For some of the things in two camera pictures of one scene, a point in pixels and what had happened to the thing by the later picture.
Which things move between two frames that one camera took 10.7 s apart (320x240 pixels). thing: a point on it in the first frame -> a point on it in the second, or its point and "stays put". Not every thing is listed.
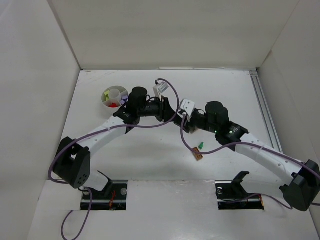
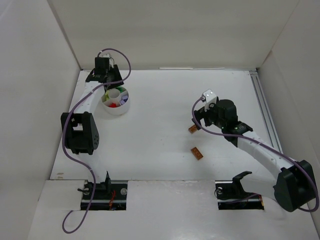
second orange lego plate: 198,156 stays put
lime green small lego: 107,94 stays put
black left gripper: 163,110 -> 116,76
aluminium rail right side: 255,78 stays put
